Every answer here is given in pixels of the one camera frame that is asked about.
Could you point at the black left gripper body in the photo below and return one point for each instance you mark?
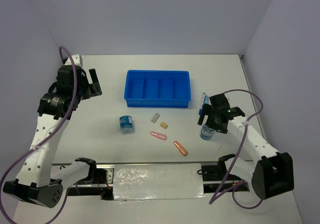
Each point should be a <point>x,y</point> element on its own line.
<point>82,89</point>

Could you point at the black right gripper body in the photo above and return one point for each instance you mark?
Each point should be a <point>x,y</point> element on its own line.
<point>212,121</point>

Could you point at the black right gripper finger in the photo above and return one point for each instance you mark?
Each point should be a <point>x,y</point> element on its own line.
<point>203,114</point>
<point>207,108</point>

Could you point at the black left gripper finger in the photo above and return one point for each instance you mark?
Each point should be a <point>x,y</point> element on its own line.
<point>95,89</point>
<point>93,76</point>

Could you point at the blue jar patterned lid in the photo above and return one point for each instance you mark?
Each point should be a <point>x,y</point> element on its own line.
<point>206,132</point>

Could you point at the blue jar sideways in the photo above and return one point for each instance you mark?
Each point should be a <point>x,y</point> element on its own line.
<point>126,124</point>

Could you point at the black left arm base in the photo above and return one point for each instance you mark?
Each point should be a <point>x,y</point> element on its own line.
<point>102,182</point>

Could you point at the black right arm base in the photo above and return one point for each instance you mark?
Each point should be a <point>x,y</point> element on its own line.
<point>211,172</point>

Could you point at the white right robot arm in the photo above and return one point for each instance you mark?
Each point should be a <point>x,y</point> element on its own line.
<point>266,171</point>

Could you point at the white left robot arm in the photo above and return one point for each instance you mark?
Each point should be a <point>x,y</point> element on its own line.
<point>34,183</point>

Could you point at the white blue pen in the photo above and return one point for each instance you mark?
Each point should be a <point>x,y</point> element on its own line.
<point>202,102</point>

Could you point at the yellow eraser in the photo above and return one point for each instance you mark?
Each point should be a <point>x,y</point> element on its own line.
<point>163,125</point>

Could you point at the orange clear case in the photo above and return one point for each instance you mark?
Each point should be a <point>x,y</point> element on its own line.
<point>180,148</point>

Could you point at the blue compartment tray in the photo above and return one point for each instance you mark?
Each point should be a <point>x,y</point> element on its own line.
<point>157,88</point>

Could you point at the grey eraser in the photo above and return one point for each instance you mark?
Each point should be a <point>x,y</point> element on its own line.
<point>155,118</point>

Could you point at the pink clear case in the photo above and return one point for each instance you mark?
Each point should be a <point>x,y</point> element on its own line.
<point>158,135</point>

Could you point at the silver foil sheet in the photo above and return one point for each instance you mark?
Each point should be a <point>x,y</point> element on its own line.
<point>157,181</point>

